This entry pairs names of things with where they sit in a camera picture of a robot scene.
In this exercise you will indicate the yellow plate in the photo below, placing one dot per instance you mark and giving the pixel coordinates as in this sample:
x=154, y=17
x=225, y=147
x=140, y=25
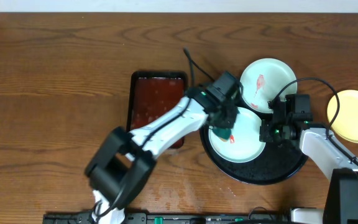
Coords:
x=346, y=122

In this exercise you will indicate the white plate with small stain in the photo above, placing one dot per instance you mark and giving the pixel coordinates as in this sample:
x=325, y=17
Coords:
x=243, y=144

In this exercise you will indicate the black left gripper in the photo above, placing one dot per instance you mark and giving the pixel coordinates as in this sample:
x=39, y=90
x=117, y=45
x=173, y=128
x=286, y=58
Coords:
x=233, y=117

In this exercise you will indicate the rectangular black water tray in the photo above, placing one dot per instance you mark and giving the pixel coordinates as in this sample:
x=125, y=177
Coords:
x=152, y=94

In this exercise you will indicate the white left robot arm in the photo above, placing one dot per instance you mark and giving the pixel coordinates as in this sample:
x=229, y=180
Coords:
x=124, y=162

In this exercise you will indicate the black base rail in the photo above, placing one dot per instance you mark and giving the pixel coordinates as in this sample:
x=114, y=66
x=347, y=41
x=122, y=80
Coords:
x=143, y=218

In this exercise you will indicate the round black tray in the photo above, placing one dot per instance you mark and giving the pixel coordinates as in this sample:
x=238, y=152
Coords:
x=276, y=163

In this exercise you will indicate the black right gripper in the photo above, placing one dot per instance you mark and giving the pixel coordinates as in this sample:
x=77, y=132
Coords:
x=265, y=131

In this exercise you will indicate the teal yellow sponge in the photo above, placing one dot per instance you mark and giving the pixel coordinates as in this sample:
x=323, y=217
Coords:
x=223, y=134

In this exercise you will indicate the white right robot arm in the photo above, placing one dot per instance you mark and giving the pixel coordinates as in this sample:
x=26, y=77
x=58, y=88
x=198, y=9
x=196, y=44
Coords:
x=339, y=165

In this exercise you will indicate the white plate with long stain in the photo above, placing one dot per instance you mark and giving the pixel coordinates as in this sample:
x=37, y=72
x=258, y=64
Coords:
x=262, y=81

